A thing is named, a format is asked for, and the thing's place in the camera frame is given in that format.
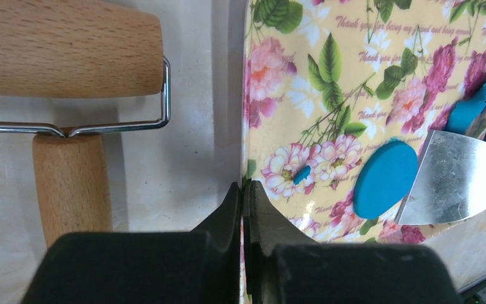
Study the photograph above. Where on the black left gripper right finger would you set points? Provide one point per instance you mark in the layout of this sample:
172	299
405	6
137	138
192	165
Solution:
283	265

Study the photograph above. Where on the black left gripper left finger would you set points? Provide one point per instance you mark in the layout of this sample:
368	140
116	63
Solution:
199	266

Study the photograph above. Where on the blue dough piece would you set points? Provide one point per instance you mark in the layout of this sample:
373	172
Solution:
386	177

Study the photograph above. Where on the metal scraper wooden handle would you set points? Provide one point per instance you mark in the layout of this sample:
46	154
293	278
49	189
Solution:
450	185

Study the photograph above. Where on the wooden double-ended roller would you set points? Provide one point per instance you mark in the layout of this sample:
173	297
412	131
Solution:
85	50

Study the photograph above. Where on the tiny blue dough crumb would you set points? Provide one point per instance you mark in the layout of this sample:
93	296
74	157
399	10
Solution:
302	174

